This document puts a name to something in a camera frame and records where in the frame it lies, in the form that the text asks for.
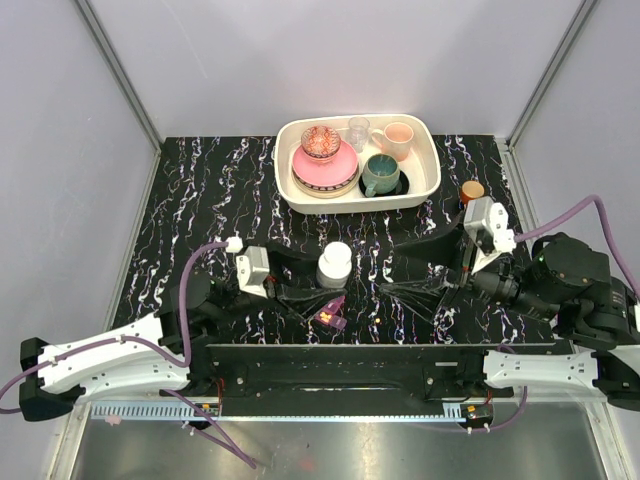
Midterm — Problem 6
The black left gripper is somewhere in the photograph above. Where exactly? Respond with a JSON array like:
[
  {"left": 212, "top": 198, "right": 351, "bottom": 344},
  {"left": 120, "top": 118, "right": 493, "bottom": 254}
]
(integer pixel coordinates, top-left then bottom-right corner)
[{"left": 213, "top": 242, "right": 348, "bottom": 327}]

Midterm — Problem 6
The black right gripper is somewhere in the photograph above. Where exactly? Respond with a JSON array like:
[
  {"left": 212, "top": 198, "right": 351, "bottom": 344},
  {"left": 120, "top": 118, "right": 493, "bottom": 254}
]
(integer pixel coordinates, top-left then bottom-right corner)
[{"left": 376, "top": 209, "right": 557, "bottom": 320}]

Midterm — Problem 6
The white pill bottle blue label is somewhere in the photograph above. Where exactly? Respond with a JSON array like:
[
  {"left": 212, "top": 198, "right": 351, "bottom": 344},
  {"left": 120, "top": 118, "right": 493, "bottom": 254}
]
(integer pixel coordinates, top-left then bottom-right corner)
[{"left": 316, "top": 241, "right": 352, "bottom": 288}]

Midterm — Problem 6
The pink weekly pill organizer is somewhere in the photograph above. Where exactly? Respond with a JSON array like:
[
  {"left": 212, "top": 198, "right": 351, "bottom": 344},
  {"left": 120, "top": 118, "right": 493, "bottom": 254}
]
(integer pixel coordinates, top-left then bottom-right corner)
[{"left": 312, "top": 296, "right": 347, "bottom": 331}]

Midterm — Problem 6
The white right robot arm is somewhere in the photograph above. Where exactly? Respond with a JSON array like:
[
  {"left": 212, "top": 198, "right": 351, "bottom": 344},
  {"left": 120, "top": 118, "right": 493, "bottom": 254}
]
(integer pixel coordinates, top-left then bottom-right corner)
[{"left": 380, "top": 228, "right": 639, "bottom": 411}]

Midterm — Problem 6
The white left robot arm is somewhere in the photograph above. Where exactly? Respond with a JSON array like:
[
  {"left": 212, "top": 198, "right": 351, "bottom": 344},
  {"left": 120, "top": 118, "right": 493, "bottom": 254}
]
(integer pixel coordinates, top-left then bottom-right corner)
[{"left": 7, "top": 237, "right": 353, "bottom": 422}]

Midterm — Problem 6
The black saucer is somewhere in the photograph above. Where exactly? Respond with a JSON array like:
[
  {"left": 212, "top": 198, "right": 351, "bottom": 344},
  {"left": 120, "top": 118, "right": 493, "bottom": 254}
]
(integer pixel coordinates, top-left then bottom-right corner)
[{"left": 358, "top": 171, "right": 410, "bottom": 198}]

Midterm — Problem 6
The orange jar wooden lid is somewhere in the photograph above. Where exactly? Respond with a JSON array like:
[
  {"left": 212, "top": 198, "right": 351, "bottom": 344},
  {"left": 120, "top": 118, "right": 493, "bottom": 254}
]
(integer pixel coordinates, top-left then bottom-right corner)
[{"left": 460, "top": 180, "right": 485, "bottom": 206}]

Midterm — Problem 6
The beige striped plate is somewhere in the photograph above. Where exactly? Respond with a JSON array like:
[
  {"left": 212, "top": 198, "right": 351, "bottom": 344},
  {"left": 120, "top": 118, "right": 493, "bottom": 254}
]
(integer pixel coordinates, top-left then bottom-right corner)
[{"left": 291, "top": 172, "right": 359, "bottom": 199}]

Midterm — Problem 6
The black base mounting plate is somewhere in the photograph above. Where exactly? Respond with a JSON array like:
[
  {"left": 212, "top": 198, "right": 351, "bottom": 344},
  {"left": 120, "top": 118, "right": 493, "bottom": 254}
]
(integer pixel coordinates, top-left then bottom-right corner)
[{"left": 159, "top": 343, "right": 516, "bottom": 401}]

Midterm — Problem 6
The teal ceramic mug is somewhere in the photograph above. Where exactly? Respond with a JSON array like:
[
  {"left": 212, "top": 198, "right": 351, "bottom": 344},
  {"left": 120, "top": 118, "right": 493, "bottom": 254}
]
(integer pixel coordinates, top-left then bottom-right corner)
[{"left": 360, "top": 154, "right": 400, "bottom": 197}]

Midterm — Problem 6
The pink plate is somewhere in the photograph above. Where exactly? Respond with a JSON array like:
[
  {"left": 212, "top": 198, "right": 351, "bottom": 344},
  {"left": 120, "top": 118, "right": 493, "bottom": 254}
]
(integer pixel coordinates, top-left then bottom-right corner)
[{"left": 292, "top": 142, "right": 359, "bottom": 187}]

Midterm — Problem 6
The white rectangular dish tub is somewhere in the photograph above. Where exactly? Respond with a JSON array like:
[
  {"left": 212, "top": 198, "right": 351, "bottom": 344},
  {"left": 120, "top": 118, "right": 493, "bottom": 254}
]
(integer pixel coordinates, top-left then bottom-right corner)
[{"left": 273, "top": 113, "right": 442, "bottom": 215}]

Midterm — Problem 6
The pink ceramic mug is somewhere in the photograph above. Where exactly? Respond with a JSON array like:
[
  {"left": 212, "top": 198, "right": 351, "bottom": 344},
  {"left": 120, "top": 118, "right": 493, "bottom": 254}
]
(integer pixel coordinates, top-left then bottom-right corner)
[{"left": 371, "top": 122, "right": 414, "bottom": 162}]

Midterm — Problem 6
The red patterned glass bowl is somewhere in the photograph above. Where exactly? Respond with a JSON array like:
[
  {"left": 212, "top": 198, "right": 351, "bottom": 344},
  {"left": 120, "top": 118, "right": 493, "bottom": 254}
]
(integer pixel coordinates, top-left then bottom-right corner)
[{"left": 301, "top": 125, "right": 342, "bottom": 160}]

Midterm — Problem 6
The clear drinking glass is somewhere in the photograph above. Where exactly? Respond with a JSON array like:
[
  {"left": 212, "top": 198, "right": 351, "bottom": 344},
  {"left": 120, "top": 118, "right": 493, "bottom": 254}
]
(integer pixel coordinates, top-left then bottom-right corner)
[{"left": 346, "top": 116, "right": 370, "bottom": 153}]

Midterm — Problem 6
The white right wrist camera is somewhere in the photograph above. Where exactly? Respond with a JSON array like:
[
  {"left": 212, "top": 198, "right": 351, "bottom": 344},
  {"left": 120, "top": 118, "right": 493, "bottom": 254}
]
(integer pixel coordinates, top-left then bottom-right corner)
[{"left": 463, "top": 196, "right": 516, "bottom": 274}]

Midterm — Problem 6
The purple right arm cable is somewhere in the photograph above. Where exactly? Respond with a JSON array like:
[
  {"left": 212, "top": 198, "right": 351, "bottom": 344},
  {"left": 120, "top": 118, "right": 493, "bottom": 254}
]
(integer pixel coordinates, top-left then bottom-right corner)
[{"left": 414, "top": 194, "right": 640, "bottom": 434}]

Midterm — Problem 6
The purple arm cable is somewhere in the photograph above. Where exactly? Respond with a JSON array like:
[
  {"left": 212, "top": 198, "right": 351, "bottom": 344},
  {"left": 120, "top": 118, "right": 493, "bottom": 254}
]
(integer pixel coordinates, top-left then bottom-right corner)
[
  {"left": 0, "top": 237, "right": 259, "bottom": 469},
  {"left": 414, "top": 194, "right": 640, "bottom": 434}
]

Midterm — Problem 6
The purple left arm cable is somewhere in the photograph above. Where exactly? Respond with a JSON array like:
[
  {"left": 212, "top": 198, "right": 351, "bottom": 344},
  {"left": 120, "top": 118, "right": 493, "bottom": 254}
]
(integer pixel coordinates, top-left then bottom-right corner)
[{"left": 0, "top": 237, "right": 259, "bottom": 469}]

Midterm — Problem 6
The white slotted cable duct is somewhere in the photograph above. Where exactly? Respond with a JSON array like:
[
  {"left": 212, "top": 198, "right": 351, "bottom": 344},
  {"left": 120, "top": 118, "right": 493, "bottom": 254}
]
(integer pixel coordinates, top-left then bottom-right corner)
[{"left": 90, "top": 400, "right": 468, "bottom": 423}]

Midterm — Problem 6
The aluminium frame rail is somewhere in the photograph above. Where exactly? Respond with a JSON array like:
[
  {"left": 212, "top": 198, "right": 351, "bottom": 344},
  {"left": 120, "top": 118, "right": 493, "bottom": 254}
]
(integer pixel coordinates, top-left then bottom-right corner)
[{"left": 69, "top": 0, "right": 164, "bottom": 151}]

